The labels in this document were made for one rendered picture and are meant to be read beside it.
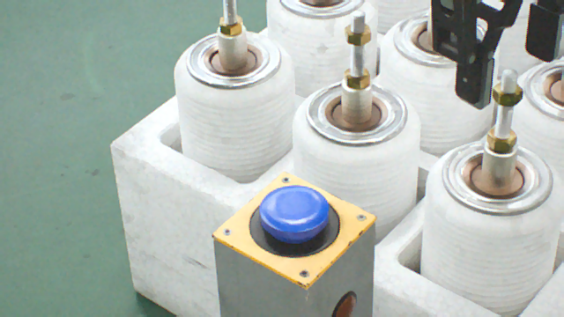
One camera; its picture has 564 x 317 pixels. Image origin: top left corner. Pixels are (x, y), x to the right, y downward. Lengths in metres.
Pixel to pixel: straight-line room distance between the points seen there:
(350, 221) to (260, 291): 0.07
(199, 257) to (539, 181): 0.30
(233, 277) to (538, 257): 0.23
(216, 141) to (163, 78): 0.43
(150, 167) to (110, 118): 0.35
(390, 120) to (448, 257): 0.11
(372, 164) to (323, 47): 0.17
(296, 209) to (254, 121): 0.24
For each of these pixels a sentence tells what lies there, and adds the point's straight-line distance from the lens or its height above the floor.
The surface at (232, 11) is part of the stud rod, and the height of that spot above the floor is 0.30.
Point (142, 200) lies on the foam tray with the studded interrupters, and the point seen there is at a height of 0.13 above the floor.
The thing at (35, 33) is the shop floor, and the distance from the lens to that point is 1.42.
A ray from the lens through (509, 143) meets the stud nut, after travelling 0.77.
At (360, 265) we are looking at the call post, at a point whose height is 0.29.
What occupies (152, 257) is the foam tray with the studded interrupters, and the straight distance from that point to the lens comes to 1.00.
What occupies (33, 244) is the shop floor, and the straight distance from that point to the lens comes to 1.13.
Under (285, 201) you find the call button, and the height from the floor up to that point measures 0.33.
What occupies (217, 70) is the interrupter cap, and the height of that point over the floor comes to 0.25.
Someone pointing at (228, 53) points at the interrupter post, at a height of 0.27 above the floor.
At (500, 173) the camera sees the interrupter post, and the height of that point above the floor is 0.27.
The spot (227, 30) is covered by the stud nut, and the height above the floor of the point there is 0.29.
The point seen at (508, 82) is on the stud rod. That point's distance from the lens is 0.74.
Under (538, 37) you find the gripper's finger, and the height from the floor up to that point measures 0.35.
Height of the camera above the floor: 0.78
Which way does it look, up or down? 41 degrees down
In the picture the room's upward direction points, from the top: 2 degrees counter-clockwise
